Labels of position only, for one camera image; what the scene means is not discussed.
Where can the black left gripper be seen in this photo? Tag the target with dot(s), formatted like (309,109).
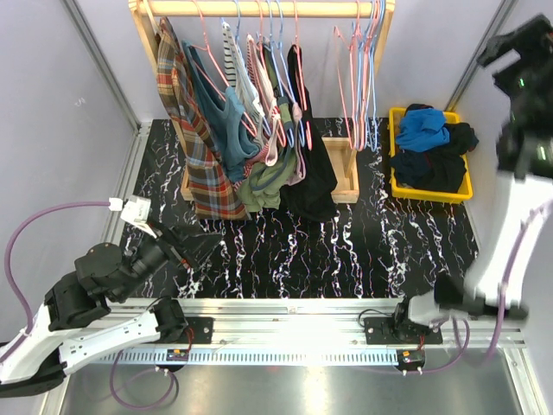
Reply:
(190,250)

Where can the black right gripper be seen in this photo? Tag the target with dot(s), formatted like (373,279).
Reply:
(533,42)

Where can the black garment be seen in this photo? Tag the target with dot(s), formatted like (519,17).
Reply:
(310,198)

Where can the blue tank top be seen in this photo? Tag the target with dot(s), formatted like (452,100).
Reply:
(421,130)

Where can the pink wire hanger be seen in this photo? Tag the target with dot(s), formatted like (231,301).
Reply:
(344,48)

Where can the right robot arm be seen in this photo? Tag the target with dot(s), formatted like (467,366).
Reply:
(493,283)

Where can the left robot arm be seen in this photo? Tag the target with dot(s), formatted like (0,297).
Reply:
(39,359)

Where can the teal hanging tank top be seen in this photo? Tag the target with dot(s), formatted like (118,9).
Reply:
(225,115)

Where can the plaid hanging shirt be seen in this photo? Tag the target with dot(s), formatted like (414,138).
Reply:
(213,194)

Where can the green hanging garment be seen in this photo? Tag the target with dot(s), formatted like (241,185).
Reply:
(256,201)

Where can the dark clothes pile in bin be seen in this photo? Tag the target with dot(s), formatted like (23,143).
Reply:
(441,169)

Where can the yellow plastic bin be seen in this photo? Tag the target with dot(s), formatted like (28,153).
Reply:
(464,193)

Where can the pink hanging garment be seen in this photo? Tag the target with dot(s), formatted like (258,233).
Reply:
(263,75)

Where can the empty hangers bunch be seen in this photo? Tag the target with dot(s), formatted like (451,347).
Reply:
(364,49)

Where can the wooden clothes rack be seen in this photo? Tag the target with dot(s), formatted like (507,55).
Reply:
(147,15)

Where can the striped hanging garment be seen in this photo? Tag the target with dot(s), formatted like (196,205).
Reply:
(238,78)

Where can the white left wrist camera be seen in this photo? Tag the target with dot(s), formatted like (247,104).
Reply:
(136,213)

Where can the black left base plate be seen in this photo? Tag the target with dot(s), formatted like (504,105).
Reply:
(200,329)

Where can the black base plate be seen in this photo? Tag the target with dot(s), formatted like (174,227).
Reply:
(200,329)
(380,330)

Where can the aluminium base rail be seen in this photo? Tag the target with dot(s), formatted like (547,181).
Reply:
(273,332)

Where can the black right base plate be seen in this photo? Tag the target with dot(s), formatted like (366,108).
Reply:
(380,330)

